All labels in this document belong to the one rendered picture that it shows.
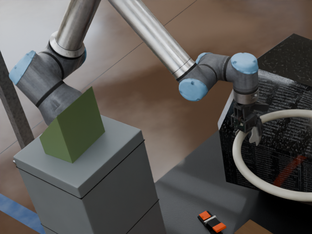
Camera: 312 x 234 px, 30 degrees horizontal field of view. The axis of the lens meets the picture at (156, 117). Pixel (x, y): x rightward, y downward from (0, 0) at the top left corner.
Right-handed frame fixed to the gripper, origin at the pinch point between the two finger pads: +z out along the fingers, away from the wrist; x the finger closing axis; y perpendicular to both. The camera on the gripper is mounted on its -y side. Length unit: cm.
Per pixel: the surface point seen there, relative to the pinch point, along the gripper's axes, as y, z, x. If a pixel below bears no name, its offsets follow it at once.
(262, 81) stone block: -42, 7, -30
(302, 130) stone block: -34.0, 17.0, -1.3
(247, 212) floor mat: -31, 86, -33
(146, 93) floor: -75, 87, -166
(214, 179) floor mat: -39, 86, -65
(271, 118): -8.2, -6.5, 2.9
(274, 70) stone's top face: -48, 3, -27
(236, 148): 15.6, -8.3, 6.2
